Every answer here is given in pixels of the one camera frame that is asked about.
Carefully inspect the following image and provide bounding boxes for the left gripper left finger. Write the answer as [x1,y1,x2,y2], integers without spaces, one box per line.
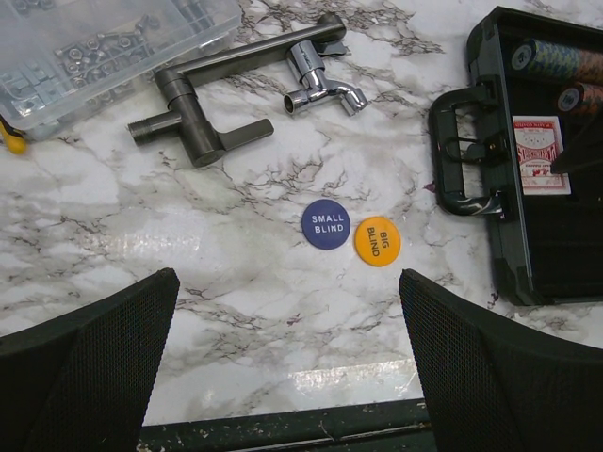
[1,268,180,451]

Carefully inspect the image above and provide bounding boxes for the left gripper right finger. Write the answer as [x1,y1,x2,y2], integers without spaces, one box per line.
[399,269,602,451]

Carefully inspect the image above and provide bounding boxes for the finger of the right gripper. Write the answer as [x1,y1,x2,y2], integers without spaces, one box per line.
[551,124,602,174]

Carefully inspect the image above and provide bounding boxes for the red playing card deck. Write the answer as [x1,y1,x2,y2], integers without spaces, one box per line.
[513,116,571,196]

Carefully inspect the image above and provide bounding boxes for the black poker set case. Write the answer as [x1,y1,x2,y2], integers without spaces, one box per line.
[429,7,602,305]

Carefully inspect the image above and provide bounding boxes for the brown poker chip stack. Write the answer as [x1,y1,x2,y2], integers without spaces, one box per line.
[576,49,603,85]

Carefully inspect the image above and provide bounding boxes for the blue poker chip stack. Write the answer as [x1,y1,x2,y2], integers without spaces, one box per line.
[511,39,579,80]

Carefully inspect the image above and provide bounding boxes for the orange big blind button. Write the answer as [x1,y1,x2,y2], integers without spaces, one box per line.
[354,217,402,267]

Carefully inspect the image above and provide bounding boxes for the blue small blind button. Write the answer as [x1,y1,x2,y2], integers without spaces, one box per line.
[301,199,351,250]

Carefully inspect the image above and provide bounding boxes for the grey metal clamp bar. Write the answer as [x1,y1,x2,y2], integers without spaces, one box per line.
[125,12,348,169]

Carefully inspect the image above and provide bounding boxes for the chrome faucet tap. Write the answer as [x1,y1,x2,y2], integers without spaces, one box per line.
[284,40,368,116]

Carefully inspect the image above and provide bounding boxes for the clear plastic parts box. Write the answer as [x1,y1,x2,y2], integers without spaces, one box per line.
[1,0,242,141]

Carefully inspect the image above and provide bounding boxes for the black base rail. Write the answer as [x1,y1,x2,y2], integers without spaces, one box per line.
[137,399,437,451]

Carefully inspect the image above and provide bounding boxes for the yellow handled pliers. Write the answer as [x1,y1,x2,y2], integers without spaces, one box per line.
[0,117,27,154]

